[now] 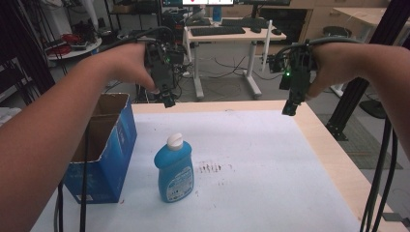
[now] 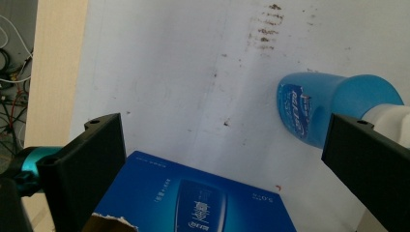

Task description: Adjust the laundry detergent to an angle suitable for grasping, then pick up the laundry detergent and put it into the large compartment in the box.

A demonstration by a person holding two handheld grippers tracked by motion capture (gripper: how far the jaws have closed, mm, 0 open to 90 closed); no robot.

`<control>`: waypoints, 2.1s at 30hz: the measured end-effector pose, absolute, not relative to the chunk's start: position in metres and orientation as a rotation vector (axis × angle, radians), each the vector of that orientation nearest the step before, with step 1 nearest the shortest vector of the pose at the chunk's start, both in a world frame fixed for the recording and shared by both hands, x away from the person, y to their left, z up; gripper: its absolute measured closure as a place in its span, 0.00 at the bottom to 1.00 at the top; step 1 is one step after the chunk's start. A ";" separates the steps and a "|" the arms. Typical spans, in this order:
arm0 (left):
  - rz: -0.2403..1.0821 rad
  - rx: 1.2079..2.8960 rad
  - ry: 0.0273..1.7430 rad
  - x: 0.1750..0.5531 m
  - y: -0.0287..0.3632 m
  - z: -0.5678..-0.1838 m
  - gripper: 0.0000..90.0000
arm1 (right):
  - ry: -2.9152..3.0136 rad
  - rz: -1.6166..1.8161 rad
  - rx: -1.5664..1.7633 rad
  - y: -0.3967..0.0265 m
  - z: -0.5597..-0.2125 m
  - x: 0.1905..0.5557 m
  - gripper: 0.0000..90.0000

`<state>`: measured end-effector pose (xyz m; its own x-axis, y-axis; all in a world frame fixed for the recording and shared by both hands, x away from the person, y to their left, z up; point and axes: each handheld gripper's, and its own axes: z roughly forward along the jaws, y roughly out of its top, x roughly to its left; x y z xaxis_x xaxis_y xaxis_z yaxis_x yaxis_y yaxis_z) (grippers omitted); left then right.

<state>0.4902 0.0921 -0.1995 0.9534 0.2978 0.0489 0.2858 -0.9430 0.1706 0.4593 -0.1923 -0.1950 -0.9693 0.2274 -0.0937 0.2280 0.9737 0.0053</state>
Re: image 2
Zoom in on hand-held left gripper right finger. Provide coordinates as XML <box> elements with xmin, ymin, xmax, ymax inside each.
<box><xmin>321</xmin><ymin>113</ymin><xmax>410</xmax><ymax>232</ymax></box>

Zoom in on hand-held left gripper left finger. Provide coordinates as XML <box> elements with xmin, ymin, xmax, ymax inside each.
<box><xmin>36</xmin><ymin>112</ymin><xmax>128</xmax><ymax>232</ymax></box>

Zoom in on blue bottle with white cap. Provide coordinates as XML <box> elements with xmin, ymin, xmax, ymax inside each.
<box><xmin>276</xmin><ymin>71</ymin><xmax>410</xmax><ymax>150</ymax></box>

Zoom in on blue cardboard box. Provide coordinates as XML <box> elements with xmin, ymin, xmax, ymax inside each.
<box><xmin>81</xmin><ymin>150</ymin><xmax>298</xmax><ymax>232</ymax></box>

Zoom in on tangle of dark cables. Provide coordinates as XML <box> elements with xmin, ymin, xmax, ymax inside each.
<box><xmin>0</xmin><ymin>47</ymin><xmax>33</xmax><ymax>159</ymax></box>

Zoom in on white cable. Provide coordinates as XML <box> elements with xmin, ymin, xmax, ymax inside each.
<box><xmin>0</xmin><ymin>14</ymin><xmax>34</xmax><ymax>85</ymax></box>

